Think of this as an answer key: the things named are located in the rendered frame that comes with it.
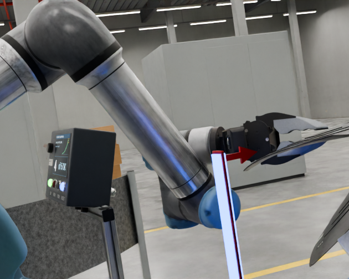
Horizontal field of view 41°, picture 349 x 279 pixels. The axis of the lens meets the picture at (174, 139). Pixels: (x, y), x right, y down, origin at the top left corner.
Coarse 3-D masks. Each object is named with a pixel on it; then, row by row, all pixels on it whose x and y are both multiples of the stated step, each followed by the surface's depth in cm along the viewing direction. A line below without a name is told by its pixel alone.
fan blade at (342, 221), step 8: (344, 200) 98; (344, 208) 94; (336, 216) 96; (344, 216) 92; (328, 224) 100; (336, 224) 93; (344, 224) 90; (328, 232) 95; (336, 232) 90; (344, 232) 87; (320, 240) 97; (328, 240) 92; (336, 240) 88; (320, 248) 92; (328, 248) 89; (312, 256) 93; (320, 256) 89; (312, 264) 89
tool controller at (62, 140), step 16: (80, 128) 114; (48, 144) 131; (64, 144) 119; (80, 144) 113; (96, 144) 115; (112, 144) 117; (64, 160) 117; (80, 160) 113; (96, 160) 115; (112, 160) 117; (48, 176) 133; (64, 176) 115; (80, 176) 113; (96, 176) 115; (48, 192) 131; (64, 192) 114; (80, 192) 113; (96, 192) 115; (112, 192) 120; (80, 208) 125
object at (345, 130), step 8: (336, 128) 74; (344, 128) 73; (312, 136) 73; (320, 136) 71; (328, 136) 60; (336, 136) 61; (344, 136) 62; (296, 144) 63; (304, 144) 62; (280, 152) 67; (264, 160) 76; (248, 168) 78
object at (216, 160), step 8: (216, 160) 63; (216, 168) 64; (216, 176) 64; (216, 184) 64; (224, 184) 63; (224, 192) 63; (224, 200) 63; (224, 208) 63; (224, 216) 64; (224, 224) 64; (224, 232) 64; (224, 240) 65; (232, 240) 63; (232, 248) 63; (232, 256) 64; (232, 264) 64; (232, 272) 64
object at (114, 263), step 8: (104, 208) 111; (104, 224) 110; (112, 224) 111; (104, 232) 110; (112, 232) 111; (104, 240) 112; (112, 240) 112; (104, 248) 112; (112, 248) 111; (112, 256) 110; (120, 256) 111; (112, 264) 110; (120, 264) 111; (112, 272) 110; (120, 272) 111
